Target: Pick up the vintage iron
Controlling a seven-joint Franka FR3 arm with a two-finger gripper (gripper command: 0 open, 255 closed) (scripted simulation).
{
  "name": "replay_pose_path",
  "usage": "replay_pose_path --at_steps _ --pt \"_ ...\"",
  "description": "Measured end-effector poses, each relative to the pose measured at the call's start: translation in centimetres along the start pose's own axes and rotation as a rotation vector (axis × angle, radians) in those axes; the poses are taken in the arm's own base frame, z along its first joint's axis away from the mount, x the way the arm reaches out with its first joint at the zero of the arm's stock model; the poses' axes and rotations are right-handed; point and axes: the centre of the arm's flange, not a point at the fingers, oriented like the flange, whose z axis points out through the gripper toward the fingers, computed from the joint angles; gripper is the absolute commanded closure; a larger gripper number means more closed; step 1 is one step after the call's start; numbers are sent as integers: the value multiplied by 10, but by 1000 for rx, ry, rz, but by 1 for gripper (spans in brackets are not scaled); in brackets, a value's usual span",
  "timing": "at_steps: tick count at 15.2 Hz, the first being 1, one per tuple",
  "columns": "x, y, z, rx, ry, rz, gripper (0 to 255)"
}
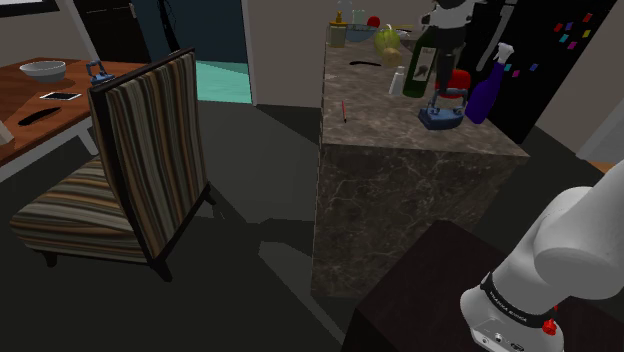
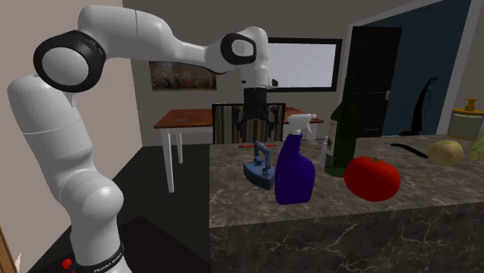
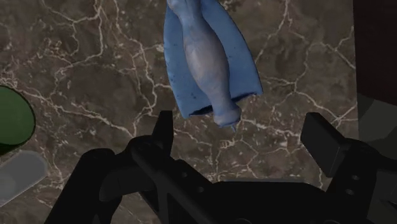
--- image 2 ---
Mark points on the brown potato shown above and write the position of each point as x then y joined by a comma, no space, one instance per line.
446,152

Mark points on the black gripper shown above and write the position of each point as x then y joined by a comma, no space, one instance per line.
255,100

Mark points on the black door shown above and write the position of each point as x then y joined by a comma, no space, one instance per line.
372,75

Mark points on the small white box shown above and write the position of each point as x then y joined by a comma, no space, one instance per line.
324,151

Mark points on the red pen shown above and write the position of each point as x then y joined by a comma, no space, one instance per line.
247,145

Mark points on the red tomato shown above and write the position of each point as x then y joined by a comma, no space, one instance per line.
372,179

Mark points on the dark robot stand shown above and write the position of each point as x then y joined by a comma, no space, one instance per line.
159,249

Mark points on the dark green wine bottle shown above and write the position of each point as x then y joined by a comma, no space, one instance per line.
344,140

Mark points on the brown wooden furniture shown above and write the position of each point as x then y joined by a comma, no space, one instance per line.
5,253

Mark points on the black framed window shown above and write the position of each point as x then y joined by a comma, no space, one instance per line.
302,64

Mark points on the wall picture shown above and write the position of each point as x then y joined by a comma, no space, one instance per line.
181,81

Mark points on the striped chair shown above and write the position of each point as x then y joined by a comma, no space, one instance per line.
225,124

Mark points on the brown table with white legs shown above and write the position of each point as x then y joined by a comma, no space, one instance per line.
185,118

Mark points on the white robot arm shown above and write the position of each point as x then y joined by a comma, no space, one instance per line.
56,124

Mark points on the blue spray bottle white trigger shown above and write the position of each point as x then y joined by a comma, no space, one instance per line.
295,174

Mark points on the black curved stick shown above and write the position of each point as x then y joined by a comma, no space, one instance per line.
410,149

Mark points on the grey-blue flat iron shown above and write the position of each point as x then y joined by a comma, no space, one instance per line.
260,172

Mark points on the pale jar with yellow lid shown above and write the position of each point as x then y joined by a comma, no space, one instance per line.
466,123

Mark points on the pale green vegetable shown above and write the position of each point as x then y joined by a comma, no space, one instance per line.
478,149

